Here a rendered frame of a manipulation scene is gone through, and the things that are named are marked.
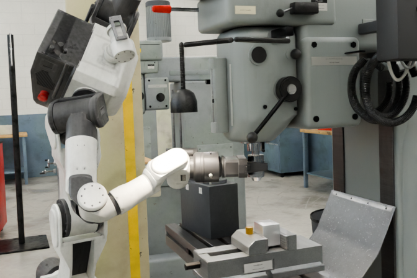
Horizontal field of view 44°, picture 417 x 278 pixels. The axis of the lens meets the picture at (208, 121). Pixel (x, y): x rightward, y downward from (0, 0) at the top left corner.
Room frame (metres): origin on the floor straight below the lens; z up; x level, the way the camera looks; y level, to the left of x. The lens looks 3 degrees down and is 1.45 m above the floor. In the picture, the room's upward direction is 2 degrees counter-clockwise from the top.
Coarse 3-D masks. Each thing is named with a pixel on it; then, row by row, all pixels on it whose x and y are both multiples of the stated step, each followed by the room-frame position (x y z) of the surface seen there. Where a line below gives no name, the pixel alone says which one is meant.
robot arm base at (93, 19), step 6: (96, 0) 1.77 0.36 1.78; (102, 0) 1.76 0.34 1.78; (96, 6) 1.75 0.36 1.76; (96, 12) 1.75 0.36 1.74; (138, 12) 1.81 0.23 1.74; (90, 18) 1.80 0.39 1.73; (96, 18) 1.75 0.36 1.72; (132, 18) 1.79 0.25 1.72; (102, 24) 1.76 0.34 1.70; (108, 24) 1.76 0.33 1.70; (132, 24) 1.79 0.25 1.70; (132, 30) 1.79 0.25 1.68
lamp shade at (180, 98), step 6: (180, 90) 1.35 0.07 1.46; (186, 90) 1.35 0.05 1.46; (174, 96) 1.35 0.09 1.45; (180, 96) 1.34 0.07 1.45; (186, 96) 1.34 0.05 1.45; (192, 96) 1.35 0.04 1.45; (174, 102) 1.34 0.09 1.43; (180, 102) 1.33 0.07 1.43; (186, 102) 1.33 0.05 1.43; (192, 102) 1.34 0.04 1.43; (174, 108) 1.34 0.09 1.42; (180, 108) 1.33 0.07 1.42; (186, 108) 1.33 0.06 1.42; (192, 108) 1.34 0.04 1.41
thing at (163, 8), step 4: (152, 8) 1.50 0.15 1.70; (156, 8) 1.50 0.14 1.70; (160, 8) 1.50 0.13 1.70; (164, 8) 1.50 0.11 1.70; (168, 8) 1.51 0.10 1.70; (172, 8) 1.52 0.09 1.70; (176, 8) 1.52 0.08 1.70; (180, 8) 1.53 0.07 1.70; (184, 8) 1.53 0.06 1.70; (188, 8) 1.54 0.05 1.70; (192, 8) 1.54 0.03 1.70; (196, 8) 1.54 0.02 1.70; (160, 12) 1.51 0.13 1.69; (164, 12) 1.51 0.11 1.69; (168, 12) 1.51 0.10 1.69
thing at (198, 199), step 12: (192, 180) 1.91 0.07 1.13; (192, 192) 1.88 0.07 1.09; (204, 192) 1.80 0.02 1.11; (216, 192) 1.79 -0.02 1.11; (228, 192) 1.81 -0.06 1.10; (192, 204) 1.88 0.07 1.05; (204, 204) 1.80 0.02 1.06; (216, 204) 1.79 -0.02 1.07; (228, 204) 1.81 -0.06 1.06; (192, 216) 1.88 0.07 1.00; (204, 216) 1.81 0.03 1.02; (216, 216) 1.79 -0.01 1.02; (228, 216) 1.81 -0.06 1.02; (192, 228) 1.89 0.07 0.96; (204, 228) 1.81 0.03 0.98; (216, 228) 1.78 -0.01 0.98; (228, 228) 1.81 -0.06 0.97
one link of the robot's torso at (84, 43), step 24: (72, 24) 1.65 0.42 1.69; (96, 24) 1.70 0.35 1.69; (48, 48) 1.56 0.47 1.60; (72, 48) 1.60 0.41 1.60; (96, 48) 1.64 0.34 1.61; (48, 72) 1.60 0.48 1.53; (72, 72) 1.56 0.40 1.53; (96, 72) 1.59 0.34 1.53; (120, 72) 1.63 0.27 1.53; (48, 96) 1.69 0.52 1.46; (72, 96) 1.58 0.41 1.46; (120, 96) 1.62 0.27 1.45
